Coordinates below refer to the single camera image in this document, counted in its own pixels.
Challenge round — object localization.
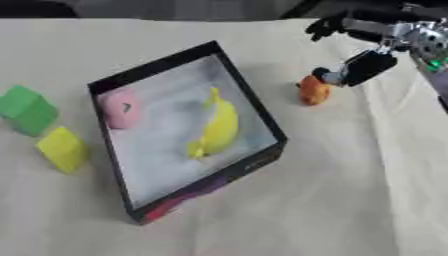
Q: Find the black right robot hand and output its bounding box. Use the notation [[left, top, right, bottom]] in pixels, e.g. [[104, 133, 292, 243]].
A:
[[304, 9, 417, 88]]

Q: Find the black box white inside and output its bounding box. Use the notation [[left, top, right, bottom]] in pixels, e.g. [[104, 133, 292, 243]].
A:
[[85, 40, 289, 225]]

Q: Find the orange toy fruit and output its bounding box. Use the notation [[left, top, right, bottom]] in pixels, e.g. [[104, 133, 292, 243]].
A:
[[294, 74, 333, 107]]

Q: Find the yellow toy banana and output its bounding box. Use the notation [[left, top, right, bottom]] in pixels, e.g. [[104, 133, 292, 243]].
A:
[[185, 87, 242, 160]]

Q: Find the pink soft toy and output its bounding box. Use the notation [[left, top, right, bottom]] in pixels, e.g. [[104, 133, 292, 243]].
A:
[[96, 88, 142, 130]]

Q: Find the yellow block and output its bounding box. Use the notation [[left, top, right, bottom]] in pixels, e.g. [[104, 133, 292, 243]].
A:
[[35, 126, 90, 175]]

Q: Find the green block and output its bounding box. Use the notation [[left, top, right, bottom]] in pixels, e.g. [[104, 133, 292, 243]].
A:
[[0, 84, 60, 138]]

